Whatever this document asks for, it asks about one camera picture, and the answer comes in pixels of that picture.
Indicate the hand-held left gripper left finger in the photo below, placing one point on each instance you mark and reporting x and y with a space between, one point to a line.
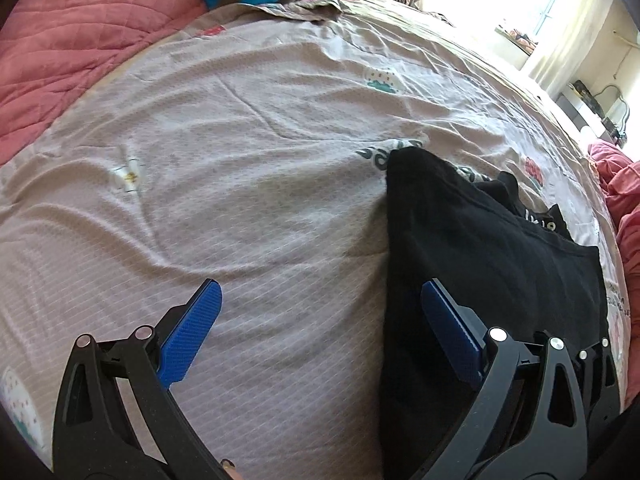
192 327

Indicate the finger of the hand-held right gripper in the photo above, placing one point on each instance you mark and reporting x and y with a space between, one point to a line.
600 385

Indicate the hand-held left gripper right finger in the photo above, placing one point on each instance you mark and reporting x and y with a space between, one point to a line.
450 330

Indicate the black pants with orange cuffs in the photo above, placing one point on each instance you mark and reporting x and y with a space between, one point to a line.
475 240

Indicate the person's left hand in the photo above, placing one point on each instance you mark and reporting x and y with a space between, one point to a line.
231 471

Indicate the pale pink printed bed sheet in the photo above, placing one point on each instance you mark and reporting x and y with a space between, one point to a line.
225 160

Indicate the pink crumpled cloth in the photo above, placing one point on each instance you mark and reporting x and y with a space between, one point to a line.
622 190

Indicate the colourful windowsill objects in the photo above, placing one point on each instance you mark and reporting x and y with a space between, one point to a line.
517 37

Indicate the white curtain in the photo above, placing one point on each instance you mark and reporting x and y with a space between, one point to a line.
565 35

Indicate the pink quilted blanket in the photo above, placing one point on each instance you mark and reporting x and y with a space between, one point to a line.
75 25

